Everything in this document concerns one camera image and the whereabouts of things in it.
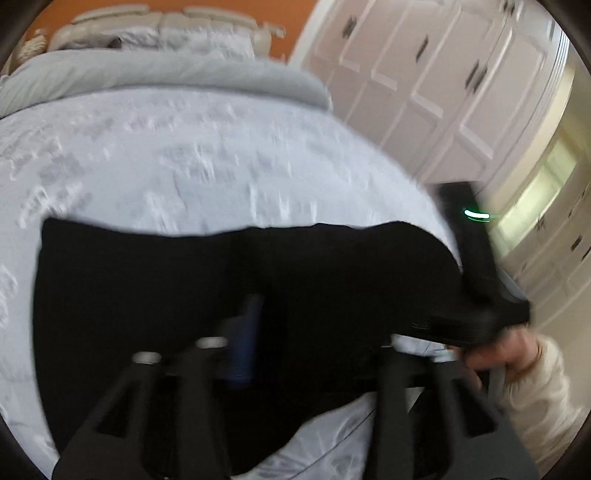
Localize person's right hand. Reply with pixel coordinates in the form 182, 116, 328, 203
459, 325, 542, 386

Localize grey butterfly pillow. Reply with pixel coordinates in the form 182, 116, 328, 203
108, 25, 257, 56

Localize bed with butterfly sheet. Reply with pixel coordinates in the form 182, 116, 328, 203
0, 88, 467, 480

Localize black pants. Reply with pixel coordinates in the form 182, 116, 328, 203
31, 218, 465, 478

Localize beige padded headboard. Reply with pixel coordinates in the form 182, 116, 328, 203
48, 4, 286, 58

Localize white bedside ornament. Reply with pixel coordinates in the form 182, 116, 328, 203
11, 28, 51, 65

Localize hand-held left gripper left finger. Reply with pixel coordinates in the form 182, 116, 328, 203
53, 294, 265, 480

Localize person's right forearm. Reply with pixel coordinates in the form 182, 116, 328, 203
496, 333, 589, 474

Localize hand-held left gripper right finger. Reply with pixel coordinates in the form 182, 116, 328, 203
368, 344, 542, 480

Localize grey duvet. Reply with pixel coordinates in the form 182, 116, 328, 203
0, 48, 333, 118

